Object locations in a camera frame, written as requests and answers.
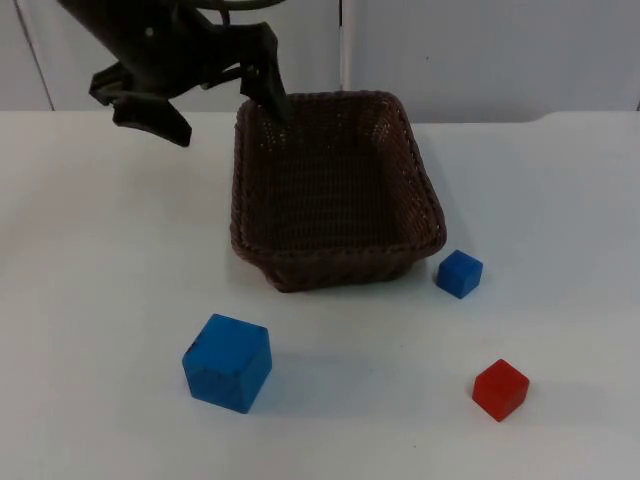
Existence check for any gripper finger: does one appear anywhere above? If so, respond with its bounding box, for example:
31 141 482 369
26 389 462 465
238 59 292 125
110 92 193 148

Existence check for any dark brown wicker basket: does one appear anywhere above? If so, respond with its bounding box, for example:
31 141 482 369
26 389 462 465
229 89 448 295

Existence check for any large blue cube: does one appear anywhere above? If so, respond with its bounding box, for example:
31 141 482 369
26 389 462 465
181 313 274 415

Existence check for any small blue cube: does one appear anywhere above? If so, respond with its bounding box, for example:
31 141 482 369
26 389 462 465
435 249 485 300

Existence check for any small red cube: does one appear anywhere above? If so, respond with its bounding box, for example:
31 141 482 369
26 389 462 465
471 358 531 424

